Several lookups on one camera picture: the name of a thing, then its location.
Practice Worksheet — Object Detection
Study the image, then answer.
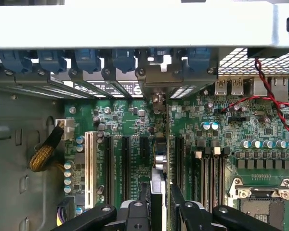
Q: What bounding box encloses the metal slot cover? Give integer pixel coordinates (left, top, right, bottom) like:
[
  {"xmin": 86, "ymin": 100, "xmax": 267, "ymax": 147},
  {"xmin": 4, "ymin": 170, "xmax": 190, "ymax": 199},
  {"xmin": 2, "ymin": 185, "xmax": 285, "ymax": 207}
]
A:
[
  {"xmin": 36, "ymin": 69, "xmax": 97, "ymax": 99},
  {"xmin": 101, "ymin": 67, "xmax": 133, "ymax": 100},
  {"xmin": 170, "ymin": 68, "xmax": 219, "ymax": 100},
  {"xmin": 1, "ymin": 69, "xmax": 65, "ymax": 100},
  {"xmin": 69, "ymin": 68, "xmax": 105, "ymax": 99}
]

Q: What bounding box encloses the white power connector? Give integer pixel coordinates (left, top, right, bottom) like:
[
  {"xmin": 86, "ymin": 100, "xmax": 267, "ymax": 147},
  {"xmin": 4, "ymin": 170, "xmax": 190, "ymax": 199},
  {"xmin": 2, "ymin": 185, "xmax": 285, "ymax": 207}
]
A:
[{"xmin": 54, "ymin": 117, "xmax": 75, "ymax": 141}]

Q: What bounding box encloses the red black twisted wire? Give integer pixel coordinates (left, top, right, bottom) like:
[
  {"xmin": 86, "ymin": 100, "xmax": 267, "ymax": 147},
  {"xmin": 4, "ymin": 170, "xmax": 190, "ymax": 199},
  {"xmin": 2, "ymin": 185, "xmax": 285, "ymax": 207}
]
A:
[{"xmin": 220, "ymin": 57, "xmax": 289, "ymax": 135}]

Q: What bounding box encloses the white PCI expansion slot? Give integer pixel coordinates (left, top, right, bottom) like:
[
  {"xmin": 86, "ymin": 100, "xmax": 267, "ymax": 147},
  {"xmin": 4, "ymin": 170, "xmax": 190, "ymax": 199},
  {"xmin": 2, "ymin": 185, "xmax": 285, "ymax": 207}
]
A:
[{"xmin": 84, "ymin": 131, "xmax": 97, "ymax": 210}]

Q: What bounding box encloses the black yellow braided power cable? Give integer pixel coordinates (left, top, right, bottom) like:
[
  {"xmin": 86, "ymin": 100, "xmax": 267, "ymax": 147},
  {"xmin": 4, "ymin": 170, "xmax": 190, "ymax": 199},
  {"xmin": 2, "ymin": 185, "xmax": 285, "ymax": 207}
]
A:
[{"xmin": 29, "ymin": 125, "xmax": 65, "ymax": 173}]

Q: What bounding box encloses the metal CPU socket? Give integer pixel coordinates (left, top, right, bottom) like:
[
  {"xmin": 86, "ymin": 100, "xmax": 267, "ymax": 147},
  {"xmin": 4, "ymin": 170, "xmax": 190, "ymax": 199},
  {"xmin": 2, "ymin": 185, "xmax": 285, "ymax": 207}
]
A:
[{"xmin": 227, "ymin": 176, "xmax": 289, "ymax": 231}]

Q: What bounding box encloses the grey metal PC case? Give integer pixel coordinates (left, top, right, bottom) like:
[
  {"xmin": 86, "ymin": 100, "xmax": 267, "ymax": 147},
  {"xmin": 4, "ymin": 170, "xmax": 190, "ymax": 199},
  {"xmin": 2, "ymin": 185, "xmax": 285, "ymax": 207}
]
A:
[{"xmin": 0, "ymin": 0, "xmax": 289, "ymax": 231}]

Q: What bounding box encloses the black white case label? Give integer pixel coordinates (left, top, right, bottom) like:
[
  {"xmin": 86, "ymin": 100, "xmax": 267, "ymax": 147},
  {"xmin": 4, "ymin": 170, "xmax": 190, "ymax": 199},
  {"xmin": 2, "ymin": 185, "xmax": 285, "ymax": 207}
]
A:
[{"xmin": 74, "ymin": 81, "xmax": 142, "ymax": 97}]

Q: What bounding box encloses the silver USB port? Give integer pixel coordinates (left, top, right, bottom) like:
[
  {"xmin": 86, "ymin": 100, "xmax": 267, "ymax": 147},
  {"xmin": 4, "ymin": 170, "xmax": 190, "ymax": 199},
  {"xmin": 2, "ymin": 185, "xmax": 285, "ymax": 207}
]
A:
[
  {"xmin": 230, "ymin": 78, "xmax": 245, "ymax": 96},
  {"xmin": 214, "ymin": 78, "xmax": 228, "ymax": 96}
]

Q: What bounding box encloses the green motherboard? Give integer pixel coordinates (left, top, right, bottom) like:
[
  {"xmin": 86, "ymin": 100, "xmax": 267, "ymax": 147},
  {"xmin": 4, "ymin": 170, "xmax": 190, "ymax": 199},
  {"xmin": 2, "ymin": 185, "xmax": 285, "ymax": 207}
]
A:
[{"xmin": 64, "ymin": 78, "xmax": 289, "ymax": 231}]

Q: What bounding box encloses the black RAM slot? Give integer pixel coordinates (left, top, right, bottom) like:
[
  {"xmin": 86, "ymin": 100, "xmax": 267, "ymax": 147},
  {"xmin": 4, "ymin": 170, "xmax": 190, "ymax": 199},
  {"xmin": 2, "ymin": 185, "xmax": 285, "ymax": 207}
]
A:
[
  {"xmin": 203, "ymin": 148, "xmax": 211, "ymax": 210},
  {"xmin": 211, "ymin": 147, "xmax": 221, "ymax": 212},
  {"xmin": 193, "ymin": 151, "xmax": 203, "ymax": 205}
]

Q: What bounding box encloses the short black expansion slot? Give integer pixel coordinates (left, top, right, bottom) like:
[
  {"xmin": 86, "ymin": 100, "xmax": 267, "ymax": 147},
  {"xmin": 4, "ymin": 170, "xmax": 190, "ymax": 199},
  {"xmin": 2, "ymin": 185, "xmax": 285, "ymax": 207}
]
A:
[{"xmin": 139, "ymin": 136, "xmax": 150, "ymax": 160}]

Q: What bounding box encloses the black connector with coloured wires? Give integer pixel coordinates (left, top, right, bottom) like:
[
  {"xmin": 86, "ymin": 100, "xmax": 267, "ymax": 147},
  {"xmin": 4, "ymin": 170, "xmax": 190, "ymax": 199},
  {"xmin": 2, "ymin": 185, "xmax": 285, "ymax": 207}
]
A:
[{"xmin": 54, "ymin": 199, "xmax": 71, "ymax": 227}]

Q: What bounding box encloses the long black expansion slot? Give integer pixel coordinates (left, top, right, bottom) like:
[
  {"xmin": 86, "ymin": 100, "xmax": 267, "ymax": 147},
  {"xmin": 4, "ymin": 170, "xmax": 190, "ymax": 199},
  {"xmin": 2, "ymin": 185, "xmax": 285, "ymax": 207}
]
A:
[
  {"xmin": 121, "ymin": 135, "xmax": 131, "ymax": 201},
  {"xmin": 175, "ymin": 135, "xmax": 185, "ymax": 193},
  {"xmin": 104, "ymin": 135, "xmax": 114, "ymax": 205}
]

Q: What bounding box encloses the silver ethernet port block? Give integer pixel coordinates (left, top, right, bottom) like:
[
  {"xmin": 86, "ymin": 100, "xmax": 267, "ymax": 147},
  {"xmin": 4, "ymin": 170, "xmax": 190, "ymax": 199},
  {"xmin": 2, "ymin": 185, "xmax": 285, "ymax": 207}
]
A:
[{"xmin": 252, "ymin": 76, "xmax": 289, "ymax": 97}]

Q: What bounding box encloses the blue slot retention clip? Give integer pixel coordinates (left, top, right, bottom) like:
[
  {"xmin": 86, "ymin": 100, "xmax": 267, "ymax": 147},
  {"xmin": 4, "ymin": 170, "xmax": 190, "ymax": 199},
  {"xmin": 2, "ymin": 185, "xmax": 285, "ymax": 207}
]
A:
[
  {"xmin": 0, "ymin": 49, "xmax": 32, "ymax": 74},
  {"xmin": 186, "ymin": 48, "xmax": 212, "ymax": 73},
  {"xmin": 37, "ymin": 49, "xmax": 67, "ymax": 74},
  {"xmin": 111, "ymin": 49, "xmax": 136, "ymax": 74},
  {"xmin": 74, "ymin": 49, "xmax": 102, "ymax": 74},
  {"xmin": 148, "ymin": 48, "xmax": 172, "ymax": 59}
]

